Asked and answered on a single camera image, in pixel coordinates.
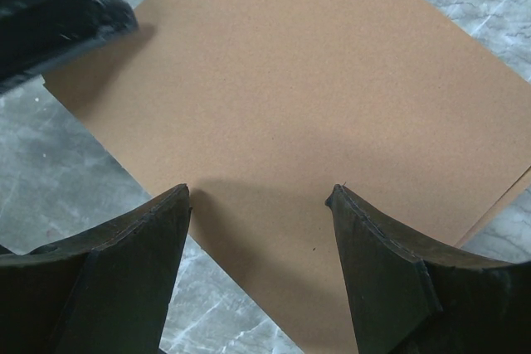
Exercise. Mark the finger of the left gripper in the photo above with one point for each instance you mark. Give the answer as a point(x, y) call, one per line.
point(40, 35)

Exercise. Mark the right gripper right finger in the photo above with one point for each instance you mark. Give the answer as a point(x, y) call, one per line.
point(409, 293)

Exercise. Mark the brown cardboard box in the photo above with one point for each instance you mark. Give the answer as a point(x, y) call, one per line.
point(262, 106)

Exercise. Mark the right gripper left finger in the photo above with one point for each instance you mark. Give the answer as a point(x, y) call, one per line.
point(105, 290)

